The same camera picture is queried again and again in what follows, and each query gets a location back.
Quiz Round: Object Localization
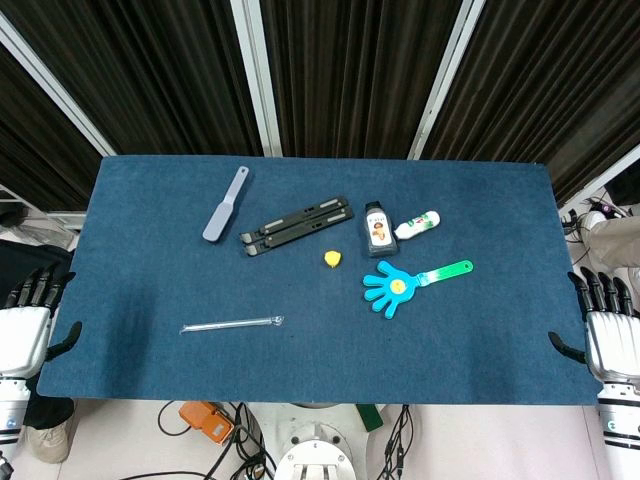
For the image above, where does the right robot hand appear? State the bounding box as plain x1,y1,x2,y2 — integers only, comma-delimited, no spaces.
547,267,640,383

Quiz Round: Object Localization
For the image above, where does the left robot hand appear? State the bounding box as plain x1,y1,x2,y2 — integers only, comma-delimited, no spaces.
0,263,83,378

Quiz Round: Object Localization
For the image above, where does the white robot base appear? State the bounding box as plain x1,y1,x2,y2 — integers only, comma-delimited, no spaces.
249,402,389,480

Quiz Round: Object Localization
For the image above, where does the clear plastic stick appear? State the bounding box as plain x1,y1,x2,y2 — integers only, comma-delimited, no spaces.
179,313,287,336

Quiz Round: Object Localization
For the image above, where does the person leg in beige trousers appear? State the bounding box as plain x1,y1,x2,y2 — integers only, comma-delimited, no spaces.
585,214,640,274

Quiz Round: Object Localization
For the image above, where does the beige shoe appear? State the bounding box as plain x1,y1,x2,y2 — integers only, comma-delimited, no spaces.
25,417,77,465

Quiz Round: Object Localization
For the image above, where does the orange foot pedal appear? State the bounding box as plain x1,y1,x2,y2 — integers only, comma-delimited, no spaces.
178,400,235,445

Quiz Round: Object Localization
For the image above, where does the blue hand clapper toy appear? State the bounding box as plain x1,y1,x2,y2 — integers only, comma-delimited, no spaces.
362,259,475,320

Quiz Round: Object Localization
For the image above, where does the small white tube bottle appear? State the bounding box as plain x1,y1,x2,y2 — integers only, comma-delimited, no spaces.
394,210,442,241

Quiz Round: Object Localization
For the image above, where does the grey plastic spatula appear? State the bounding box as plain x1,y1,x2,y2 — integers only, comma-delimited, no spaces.
201,165,251,244

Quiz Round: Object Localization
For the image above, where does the dark bottle with label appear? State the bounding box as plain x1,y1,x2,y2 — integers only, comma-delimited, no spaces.
363,201,401,259

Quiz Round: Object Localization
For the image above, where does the blue table mat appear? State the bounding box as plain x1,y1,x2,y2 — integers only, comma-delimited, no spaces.
36,155,600,406

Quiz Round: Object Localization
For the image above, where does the black folding laptop stand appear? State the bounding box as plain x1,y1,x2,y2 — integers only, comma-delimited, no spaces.
237,195,356,258

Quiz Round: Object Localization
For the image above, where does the black cable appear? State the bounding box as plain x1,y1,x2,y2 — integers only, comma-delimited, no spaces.
157,399,277,480
375,403,417,480

